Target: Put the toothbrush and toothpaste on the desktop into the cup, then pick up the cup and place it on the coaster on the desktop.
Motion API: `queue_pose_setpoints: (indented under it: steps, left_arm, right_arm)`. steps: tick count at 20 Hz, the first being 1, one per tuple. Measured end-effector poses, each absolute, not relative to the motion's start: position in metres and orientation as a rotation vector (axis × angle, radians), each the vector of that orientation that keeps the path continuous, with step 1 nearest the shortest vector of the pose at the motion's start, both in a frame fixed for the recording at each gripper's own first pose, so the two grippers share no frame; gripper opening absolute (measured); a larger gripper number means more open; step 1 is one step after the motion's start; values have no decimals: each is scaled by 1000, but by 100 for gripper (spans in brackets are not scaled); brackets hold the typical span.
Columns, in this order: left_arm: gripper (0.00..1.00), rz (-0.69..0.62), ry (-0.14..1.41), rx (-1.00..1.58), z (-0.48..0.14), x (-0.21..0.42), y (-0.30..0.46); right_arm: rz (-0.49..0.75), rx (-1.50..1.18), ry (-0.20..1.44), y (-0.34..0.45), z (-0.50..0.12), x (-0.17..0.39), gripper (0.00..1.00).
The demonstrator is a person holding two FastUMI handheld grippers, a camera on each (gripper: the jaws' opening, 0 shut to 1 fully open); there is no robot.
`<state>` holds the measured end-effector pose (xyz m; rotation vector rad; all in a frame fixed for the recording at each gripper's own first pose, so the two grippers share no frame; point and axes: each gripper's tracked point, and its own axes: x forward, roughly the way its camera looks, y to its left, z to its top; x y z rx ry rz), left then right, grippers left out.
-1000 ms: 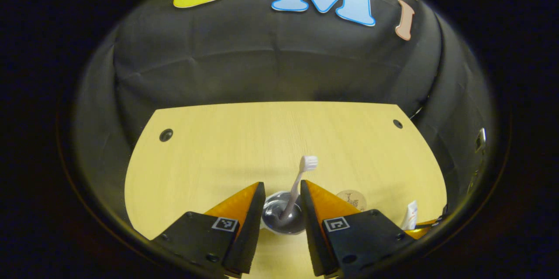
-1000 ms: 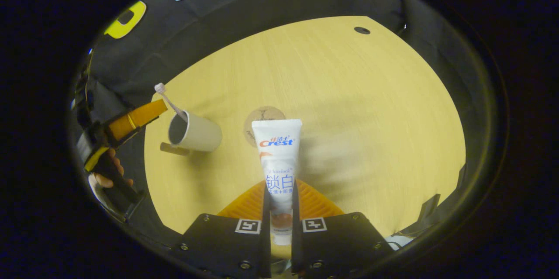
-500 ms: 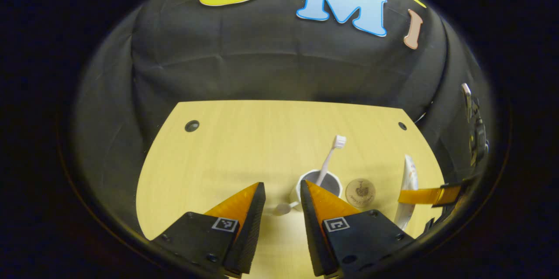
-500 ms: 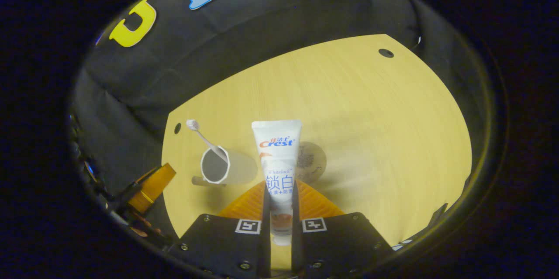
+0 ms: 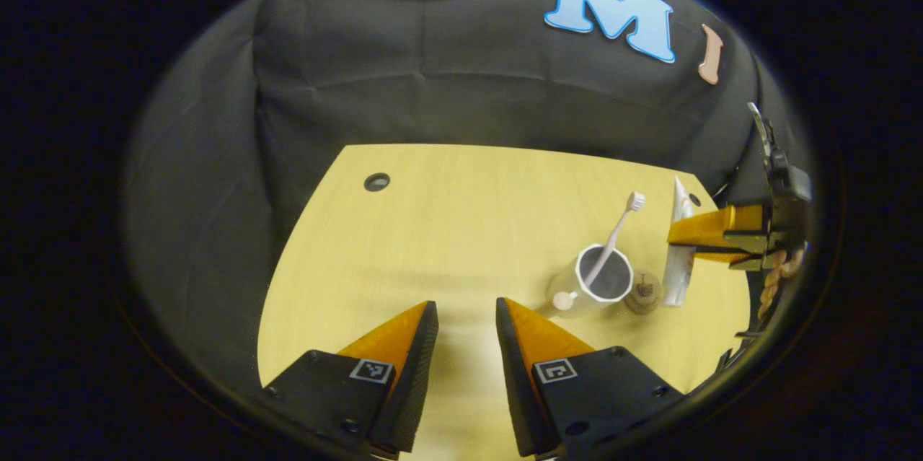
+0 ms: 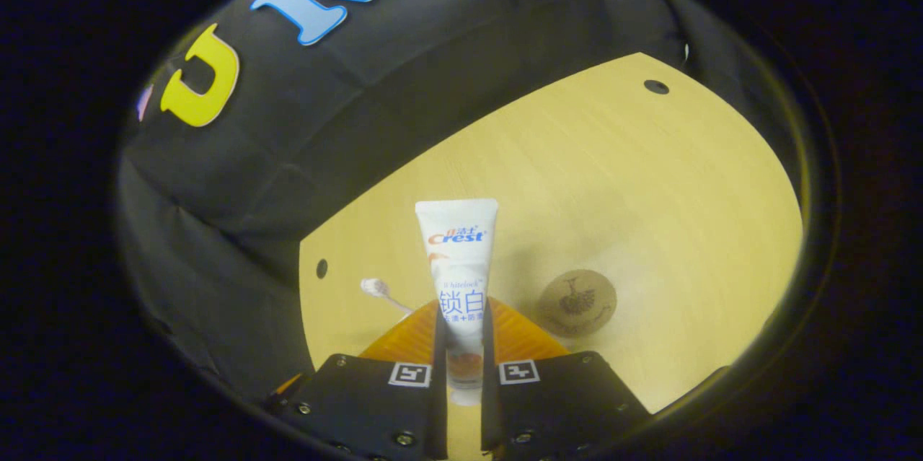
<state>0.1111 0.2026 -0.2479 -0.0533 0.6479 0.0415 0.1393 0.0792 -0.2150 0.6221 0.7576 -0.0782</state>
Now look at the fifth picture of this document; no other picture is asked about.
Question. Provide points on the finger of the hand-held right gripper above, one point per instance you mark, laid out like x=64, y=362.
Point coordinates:
x=750, y=259
x=721, y=226

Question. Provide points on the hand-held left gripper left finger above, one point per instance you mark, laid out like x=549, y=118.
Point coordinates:
x=414, y=374

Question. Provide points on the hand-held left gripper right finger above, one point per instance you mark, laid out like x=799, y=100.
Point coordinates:
x=515, y=382

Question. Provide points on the white toothpaste tube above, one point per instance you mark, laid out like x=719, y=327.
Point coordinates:
x=678, y=281

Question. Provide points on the round wooden coaster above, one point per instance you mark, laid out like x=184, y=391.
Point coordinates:
x=644, y=293

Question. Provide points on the pink toothbrush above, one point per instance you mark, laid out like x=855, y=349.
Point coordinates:
x=616, y=234

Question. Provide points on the light wooden desktop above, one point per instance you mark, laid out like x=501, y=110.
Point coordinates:
x=447, y=230

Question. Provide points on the black backdrop cloth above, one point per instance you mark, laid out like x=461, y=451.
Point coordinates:
x=360, y=86

